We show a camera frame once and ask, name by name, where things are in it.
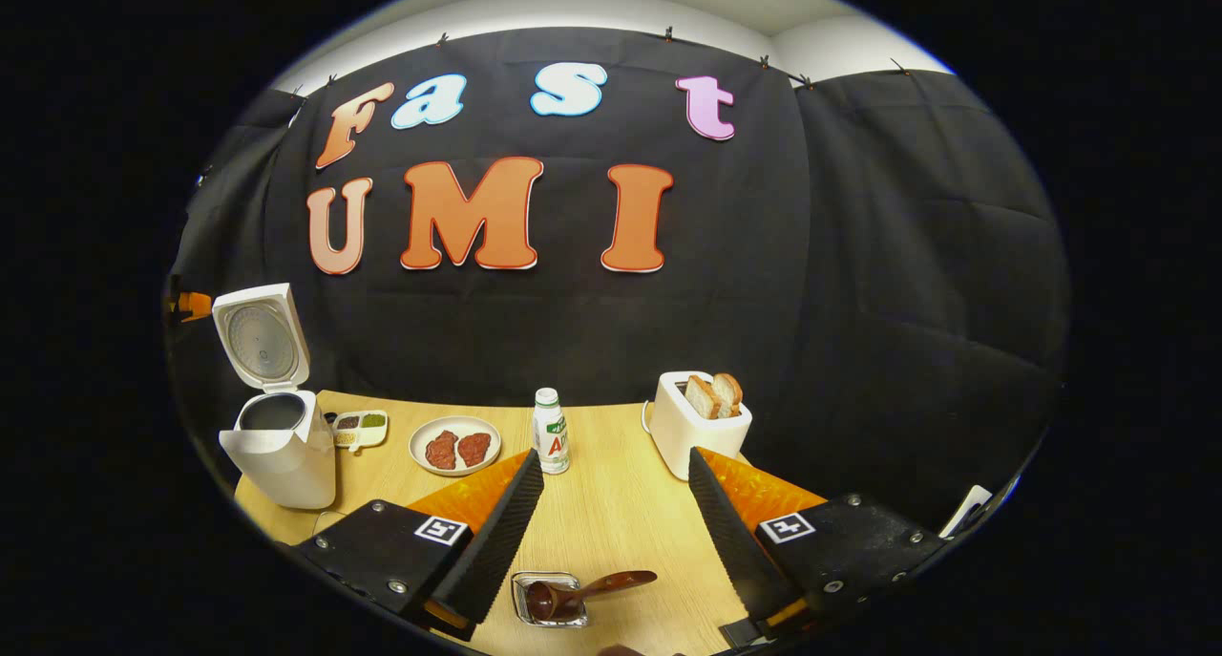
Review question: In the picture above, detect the white rice cooker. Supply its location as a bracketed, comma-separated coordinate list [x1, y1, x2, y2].
[212, 284, 337, 511]

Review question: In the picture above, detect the beige round plate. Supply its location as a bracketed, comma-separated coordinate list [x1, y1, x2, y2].
[409, 415, 503, 476]

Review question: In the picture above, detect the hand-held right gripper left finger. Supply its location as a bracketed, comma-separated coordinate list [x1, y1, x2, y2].
[291, 449, 545, 643]

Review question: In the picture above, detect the white divided seasoning tray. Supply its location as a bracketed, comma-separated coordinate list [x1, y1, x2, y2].
[331, 411, 390, 452]

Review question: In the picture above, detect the white toaster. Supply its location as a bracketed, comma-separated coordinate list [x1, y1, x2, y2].
[645, 370, 753, 482]

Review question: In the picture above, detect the white drink bottle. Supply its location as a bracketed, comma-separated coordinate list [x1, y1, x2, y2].
[532, 388, 572, 476]

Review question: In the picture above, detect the metal chopstick holder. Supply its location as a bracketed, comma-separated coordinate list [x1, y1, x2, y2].
[511, 570, 590, 630]

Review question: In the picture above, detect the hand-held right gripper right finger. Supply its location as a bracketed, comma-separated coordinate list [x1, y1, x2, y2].
[687, 446, 951, 649]

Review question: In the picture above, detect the brown wooden spoon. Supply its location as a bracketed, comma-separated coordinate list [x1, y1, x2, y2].
[525, 569, 659, 624]

